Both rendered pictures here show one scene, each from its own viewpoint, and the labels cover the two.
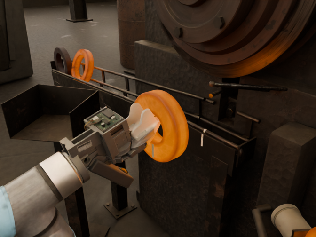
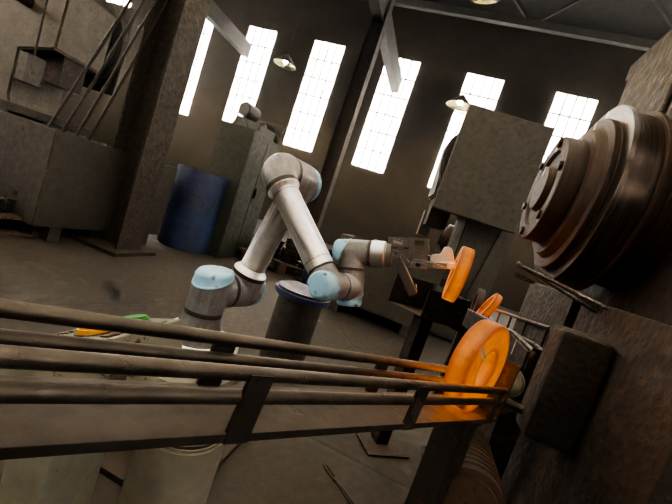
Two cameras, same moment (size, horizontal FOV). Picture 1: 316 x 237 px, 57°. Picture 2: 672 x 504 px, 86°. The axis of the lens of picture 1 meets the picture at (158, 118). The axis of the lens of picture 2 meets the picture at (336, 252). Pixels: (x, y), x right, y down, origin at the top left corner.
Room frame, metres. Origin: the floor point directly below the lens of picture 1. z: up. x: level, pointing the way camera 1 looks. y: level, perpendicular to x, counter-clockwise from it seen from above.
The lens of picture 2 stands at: (-0.30, -0.59, 0.86)
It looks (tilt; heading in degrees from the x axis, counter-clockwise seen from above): 5 degrees down; 53
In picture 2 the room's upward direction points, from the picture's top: 19 degrees clockwise
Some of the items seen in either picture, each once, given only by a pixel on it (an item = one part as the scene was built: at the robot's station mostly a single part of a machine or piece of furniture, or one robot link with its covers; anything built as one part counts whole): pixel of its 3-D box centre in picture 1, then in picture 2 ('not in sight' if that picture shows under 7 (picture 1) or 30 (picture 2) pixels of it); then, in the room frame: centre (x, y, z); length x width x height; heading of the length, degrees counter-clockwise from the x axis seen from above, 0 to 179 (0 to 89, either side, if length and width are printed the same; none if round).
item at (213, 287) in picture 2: not in sight; (212, 288); (0.10, 0.50, 0.53); 0.13 x 0.12 x 0.14; 25
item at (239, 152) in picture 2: not in sight; (235, 193); (1.25, 3.80, 0.75); 0.70 x 0.48 x 1.50; 39
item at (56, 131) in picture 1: (66, 177); (403, 363); (0.97, 0.38, 0.36); 0.26 x 0.20 x 0.72; 74
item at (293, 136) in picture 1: (287, 172); (563, 387); (0.58, -0.32, 0.68); 0.11 x 0.08 x 0.24; 129
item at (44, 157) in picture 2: not in sight; (79, 181); (-0.27, 3.45, 0.43); 1.23 x 0.93 x 0.87; 37
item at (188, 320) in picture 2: not in sight; (200, 323); (0.09, 0.49, 0.41); 0.15 x 0.15 x 0.10
